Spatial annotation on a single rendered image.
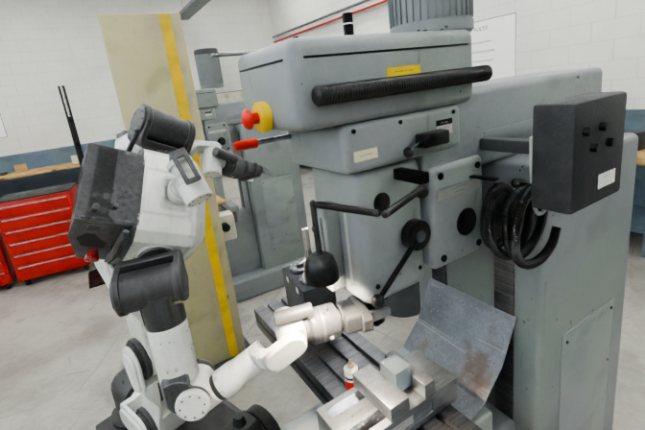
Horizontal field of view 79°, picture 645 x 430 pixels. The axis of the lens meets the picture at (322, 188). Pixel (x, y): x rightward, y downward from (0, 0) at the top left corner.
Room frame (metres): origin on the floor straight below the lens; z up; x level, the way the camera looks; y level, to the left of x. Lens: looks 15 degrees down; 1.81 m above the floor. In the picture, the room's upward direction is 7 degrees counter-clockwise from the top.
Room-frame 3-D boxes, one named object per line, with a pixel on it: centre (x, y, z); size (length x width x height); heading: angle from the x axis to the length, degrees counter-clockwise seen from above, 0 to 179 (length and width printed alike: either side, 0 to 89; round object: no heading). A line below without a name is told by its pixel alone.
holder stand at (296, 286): (1.30, 0.10, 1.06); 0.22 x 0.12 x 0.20; 23
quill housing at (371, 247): (0.90, -0.10, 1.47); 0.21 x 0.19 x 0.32; 30
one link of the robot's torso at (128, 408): (1.26, 0.74, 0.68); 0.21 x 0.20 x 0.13; 49
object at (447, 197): (0.99, -0.27, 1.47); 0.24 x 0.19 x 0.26; 30
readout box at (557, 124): (0.76, -0.53, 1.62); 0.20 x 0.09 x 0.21; 120
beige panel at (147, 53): (2.35, 0.88, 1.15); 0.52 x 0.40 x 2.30; 120
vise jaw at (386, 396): (0.81, -0.08, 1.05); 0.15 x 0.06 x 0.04; 31
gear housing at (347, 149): (0.92, -0.13, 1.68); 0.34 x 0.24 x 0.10; 120
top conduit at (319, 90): (0.79, -0.20, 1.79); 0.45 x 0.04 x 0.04; 120
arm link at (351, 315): (0.87, -0.01, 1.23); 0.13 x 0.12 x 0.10; 15
